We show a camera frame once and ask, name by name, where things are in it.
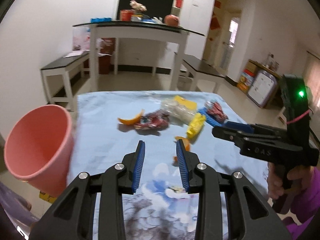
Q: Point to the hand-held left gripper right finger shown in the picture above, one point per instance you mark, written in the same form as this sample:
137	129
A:
181	165

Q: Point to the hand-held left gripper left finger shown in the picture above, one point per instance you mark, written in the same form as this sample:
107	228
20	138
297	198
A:
140	165

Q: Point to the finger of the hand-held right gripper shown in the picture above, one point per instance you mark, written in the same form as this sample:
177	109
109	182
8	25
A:
237	125
225	133

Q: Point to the blue foam net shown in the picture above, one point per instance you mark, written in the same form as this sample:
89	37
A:
207	118

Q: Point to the red blue wrapper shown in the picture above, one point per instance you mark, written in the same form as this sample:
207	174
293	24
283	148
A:
152	123

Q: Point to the pink plastic bucket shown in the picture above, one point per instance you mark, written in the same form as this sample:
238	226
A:
37	142

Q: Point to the person's right forearm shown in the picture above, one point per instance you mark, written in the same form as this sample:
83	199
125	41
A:
306	205

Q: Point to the person's right hand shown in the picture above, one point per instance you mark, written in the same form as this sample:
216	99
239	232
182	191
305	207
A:
273	182

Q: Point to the small orange fruit toy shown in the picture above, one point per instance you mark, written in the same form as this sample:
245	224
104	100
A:
186	143

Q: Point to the crumpled yellow wrapper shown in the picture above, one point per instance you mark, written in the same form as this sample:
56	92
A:
196	125

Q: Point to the light blue printed blanket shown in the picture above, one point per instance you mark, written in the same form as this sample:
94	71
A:
105	142

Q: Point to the colourful printed carton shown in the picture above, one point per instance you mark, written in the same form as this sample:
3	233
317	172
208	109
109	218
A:
245	82

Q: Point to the purple framed board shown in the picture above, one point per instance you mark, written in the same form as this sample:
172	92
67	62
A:
262	88

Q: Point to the orange banana toy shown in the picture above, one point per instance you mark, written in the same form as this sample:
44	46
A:
130	121

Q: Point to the yellow flat packaging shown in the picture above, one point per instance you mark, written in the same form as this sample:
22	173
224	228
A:
185	102

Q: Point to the beige curtain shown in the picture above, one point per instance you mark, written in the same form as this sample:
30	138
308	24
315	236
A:
313	80

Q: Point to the brown cardboard box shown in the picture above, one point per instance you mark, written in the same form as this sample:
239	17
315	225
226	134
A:
250	67

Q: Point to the white bench black top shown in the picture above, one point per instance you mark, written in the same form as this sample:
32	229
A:
202	66
60	63

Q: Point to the bottles on wooden cabinet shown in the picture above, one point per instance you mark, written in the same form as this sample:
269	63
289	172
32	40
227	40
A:
272	62

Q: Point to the yellow packet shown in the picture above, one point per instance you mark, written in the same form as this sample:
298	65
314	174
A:
47	197

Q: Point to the red paper door decoration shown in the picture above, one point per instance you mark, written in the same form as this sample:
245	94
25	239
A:
215	23

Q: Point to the dark red paper bag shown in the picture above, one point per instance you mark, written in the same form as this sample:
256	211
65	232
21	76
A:
108	45

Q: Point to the orange red round ornament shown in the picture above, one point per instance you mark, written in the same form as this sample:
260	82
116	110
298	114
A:
171	20

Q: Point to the white paper sheets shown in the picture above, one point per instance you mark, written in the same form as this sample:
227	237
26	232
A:
74	53

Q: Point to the white table black glass top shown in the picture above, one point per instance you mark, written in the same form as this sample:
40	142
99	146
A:
140	31

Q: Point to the small red shelf box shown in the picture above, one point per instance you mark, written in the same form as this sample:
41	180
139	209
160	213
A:
179	3

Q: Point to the packets on glass table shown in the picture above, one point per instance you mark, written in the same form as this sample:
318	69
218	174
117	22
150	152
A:
147	19

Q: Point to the clear plastic bag with items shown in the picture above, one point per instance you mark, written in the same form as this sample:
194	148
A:
80	38

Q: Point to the black television screen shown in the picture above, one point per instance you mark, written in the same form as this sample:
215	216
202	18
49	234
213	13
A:
152	6

